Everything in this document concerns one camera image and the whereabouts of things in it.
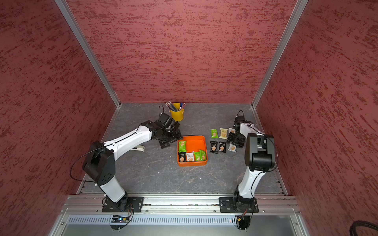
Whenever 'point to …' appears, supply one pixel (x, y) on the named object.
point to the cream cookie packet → (223, 133)
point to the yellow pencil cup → (177, 115)
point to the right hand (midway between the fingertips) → (232, 145)
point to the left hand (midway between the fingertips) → (177, 143)
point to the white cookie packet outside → (232, 148)
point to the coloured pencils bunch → (170, 105)
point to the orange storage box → (192, 151)
